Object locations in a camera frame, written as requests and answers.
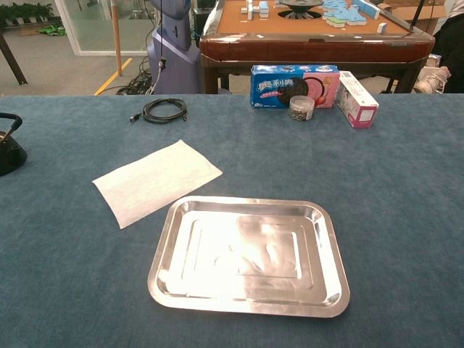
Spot tangled floor cable bundle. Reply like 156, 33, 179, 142
115, 57, 157, 96

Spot black mahjong table hub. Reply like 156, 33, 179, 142
277, 0, 324, 19

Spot pile of blue mahjong tiles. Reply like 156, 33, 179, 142
321, 0, 381, 29

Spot black teapot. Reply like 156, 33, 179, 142
0, 112, 28, 177

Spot white paper napkin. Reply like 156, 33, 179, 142
91, 138, 224, 231

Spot pink and white carton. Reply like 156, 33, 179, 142
333, 70, 380, 129

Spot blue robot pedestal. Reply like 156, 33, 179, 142
146, 0, 201, 95

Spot silver metal tray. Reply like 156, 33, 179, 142
146, 195, 351, 319

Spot small clear plastic jar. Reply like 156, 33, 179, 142
288, 96, 315, 122

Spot green potted plants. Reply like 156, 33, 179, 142
0, 2, 54, 25

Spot brown mahjong table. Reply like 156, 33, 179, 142
199, 0, 436, 95

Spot black tripod stand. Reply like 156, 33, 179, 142
409, 0, 426, 32

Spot wooden pole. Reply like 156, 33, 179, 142
110, 0, 123, 77

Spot small mahjong tile cluster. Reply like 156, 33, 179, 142
240, 0, 271, 20

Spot green object on floor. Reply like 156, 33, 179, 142
38, 21, 67, 37

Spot blue felt table cloth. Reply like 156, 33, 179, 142
0, 93, 464, 348

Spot blue oreo cookie box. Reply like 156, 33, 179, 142
250, 65, 341, 109

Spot person's leg and shoe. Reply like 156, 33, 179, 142
413, 0, 464, 94

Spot coiled black usb cable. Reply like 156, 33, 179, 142
129, 98, 189, 125

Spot black table leg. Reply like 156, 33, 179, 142
0, 30, 28, 86

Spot white framed glass partition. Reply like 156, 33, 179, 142
54, 0, 157, 57

